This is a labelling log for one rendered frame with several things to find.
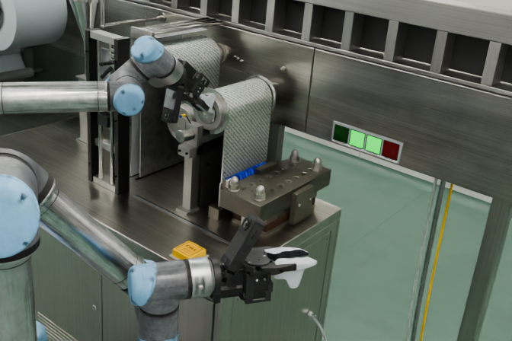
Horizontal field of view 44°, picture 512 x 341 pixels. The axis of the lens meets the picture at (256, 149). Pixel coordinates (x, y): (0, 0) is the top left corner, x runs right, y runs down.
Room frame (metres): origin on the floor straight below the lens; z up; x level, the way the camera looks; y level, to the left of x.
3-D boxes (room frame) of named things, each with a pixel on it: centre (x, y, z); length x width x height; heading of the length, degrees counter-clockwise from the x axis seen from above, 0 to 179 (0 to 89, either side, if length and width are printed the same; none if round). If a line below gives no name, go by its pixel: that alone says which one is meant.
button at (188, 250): (1.58, 0.17, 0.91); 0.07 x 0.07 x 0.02; 54
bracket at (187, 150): (1.85, 0.21, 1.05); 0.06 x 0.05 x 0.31; 144
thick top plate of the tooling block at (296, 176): (1.89, -0.08, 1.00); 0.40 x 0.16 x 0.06; 144
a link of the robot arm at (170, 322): (1.01, 0.16, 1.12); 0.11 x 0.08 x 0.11; 20
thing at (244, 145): (1.93, 0.03, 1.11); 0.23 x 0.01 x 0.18; 144
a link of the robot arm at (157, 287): (0.99, 0.16, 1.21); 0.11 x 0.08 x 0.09; 110
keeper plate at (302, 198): (1.84, -0.17, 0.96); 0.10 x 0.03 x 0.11; 144
